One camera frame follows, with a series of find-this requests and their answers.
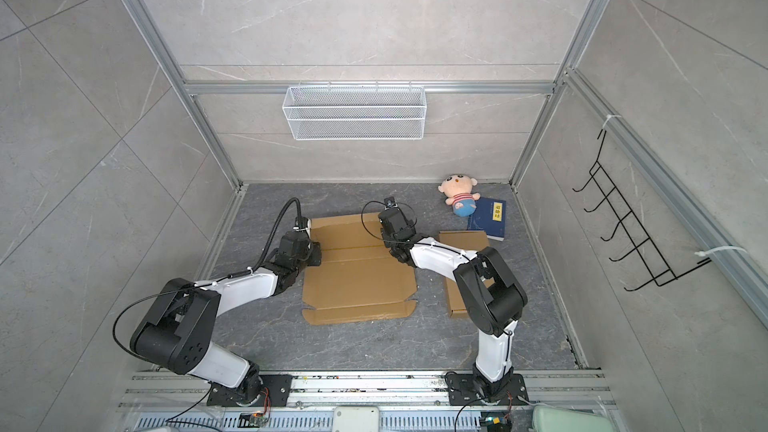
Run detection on brown cardboard sheet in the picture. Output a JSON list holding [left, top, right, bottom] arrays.
[[302, 213, 417, 326]]

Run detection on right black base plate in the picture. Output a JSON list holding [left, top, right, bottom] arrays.
[[443, 370, 529, 406]]

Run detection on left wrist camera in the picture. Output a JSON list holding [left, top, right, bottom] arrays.
[[294, 217, 311, 237]]

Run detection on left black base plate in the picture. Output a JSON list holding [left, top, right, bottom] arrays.
[[206, 374, 293, 407]]

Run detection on pale green container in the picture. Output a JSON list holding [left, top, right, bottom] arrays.
[[532, 405, 614, 432]]

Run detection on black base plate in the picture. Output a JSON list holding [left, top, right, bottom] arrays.
[[443, 370, 529, 406], [206, 374, 293, 407]]

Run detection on plush doll striped shirt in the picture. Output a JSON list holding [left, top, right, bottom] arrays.
[[438, 174, 481, 217]]

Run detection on dark blue book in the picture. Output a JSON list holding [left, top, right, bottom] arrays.
[[467, 197, 508, 241]]

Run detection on black wire hook rack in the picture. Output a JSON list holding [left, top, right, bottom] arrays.
[[572, 130, 712, 293]]

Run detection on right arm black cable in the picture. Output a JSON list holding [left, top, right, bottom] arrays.
[[359, 199, 517, 373]]

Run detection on aluminium mounting rail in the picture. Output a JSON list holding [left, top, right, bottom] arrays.
[[116, 369, 617, 411]]

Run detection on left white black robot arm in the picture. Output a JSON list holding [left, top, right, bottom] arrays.
[[129, 229, 322, 390]]

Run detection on white electrical box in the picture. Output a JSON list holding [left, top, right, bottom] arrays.
[[331, 406, 381, 432]]

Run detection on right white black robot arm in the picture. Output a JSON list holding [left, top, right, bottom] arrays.
[[378, 197, 528, 398]]

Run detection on brown cardboard box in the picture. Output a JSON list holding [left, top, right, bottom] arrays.
[[437, 229, 497, 320]]

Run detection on white wire mesh basket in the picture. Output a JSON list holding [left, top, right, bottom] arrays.
[[282, 85, 428, 141]]

